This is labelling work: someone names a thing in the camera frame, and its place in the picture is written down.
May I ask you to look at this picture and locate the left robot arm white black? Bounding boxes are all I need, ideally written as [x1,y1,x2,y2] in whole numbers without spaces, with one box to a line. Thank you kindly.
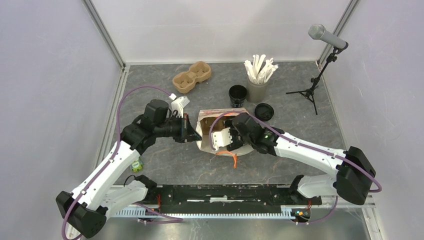
[55,96,202,240]

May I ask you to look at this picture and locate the small green toy box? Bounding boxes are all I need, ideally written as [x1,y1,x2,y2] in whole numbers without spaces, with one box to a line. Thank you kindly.
[130,159,144,173]

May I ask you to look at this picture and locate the white wrapped straws bundle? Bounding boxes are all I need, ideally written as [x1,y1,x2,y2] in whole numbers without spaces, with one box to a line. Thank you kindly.
[243,54,279,85]

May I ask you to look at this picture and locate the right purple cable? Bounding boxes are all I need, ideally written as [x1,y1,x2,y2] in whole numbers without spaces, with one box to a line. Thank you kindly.
[207,111,383,226]

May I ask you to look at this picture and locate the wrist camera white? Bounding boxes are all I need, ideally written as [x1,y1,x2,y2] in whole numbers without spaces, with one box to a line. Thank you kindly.
[211,127,233,151]
[168,93,190,118]

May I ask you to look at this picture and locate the black coffee cup white lettering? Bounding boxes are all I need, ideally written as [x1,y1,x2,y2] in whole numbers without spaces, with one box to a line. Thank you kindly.
[228,85,248,108]

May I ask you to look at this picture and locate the purple cable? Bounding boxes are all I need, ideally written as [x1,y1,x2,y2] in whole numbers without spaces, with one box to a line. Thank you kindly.
[61,85,184,240]
[207,111,383,226]

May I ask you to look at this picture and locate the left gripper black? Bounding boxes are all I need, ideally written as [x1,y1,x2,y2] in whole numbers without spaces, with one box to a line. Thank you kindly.
[154,113,202,143]

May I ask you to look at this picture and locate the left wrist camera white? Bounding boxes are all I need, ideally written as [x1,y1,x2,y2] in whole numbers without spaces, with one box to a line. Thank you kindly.
[168,93,190,118]

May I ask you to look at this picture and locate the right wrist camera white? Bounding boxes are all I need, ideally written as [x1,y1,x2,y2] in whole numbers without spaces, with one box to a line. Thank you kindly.
[211,127,233,151]

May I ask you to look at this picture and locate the brown paper bag orange handles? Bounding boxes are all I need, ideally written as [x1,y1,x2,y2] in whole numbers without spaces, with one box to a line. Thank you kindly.
[195,107,250,169]

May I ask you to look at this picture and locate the grey straw holder cup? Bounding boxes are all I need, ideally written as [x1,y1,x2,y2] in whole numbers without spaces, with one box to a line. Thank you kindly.
[246,80,269,104]

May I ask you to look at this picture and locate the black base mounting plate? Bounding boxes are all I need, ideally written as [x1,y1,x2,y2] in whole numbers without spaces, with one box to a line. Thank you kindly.
[141,184,322,214]

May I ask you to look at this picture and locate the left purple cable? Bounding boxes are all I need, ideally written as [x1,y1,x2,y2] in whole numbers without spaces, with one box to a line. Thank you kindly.
[61,85,184,240]

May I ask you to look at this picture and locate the white toothed cable rail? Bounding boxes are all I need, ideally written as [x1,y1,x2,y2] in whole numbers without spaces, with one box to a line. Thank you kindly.
[113,206,310,220]

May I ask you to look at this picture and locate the grey microphone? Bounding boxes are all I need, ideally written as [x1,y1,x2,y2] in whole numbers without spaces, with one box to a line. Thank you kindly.
[308,24,349,50]

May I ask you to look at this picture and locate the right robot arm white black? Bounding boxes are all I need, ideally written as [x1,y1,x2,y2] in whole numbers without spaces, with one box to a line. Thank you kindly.
[227,113,377,206]

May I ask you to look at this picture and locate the black microphone tripod stand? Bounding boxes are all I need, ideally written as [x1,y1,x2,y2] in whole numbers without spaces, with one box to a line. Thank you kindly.
[285,46,342,115]

